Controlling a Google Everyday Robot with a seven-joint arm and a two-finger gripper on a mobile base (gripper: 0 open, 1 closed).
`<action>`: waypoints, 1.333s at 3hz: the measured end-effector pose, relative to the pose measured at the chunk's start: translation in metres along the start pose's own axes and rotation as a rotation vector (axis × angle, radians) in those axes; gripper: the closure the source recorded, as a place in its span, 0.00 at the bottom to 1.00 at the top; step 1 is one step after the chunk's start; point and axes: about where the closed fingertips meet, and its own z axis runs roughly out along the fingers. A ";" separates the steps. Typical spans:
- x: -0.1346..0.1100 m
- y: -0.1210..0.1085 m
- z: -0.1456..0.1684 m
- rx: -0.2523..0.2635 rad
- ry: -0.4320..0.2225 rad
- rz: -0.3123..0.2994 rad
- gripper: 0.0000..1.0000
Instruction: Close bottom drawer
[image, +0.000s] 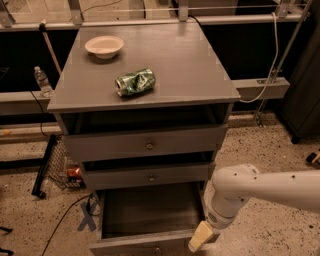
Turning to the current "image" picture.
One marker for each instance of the foam gripper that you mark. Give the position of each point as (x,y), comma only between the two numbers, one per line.
(218,218)

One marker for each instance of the crushed green soda can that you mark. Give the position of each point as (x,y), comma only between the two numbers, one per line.
(135,83)

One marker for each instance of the black caster wheel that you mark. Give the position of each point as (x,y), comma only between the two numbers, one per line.
(313,158)

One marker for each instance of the dark grey side cabinet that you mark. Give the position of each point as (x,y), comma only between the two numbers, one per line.
(300,109)

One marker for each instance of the grey top drawer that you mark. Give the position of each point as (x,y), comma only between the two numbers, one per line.
(144,143)

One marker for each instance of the black wire mesh basket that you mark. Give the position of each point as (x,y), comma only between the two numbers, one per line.
(58,167)

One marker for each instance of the grey wooden drawer cabinet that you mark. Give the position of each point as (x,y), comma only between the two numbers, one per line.
(191,89)

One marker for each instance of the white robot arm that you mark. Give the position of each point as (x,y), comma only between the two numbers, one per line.
(234,186)

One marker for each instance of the grey middle drawer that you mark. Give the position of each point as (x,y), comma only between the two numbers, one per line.
(101,177)

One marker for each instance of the grey metal frame rail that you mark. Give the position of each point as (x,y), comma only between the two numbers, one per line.
(24,103)

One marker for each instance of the clear plastic water bottle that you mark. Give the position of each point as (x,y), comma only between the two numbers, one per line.
(43,82)

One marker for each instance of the grey drawer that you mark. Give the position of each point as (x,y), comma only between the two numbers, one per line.
(145,219)
(144,143)
(101,177)

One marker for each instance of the grey bottom drawer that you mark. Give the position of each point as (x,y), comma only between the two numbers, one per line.
(145,219)

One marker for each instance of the white paper bowl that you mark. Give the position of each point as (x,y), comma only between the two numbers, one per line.
(104,47)

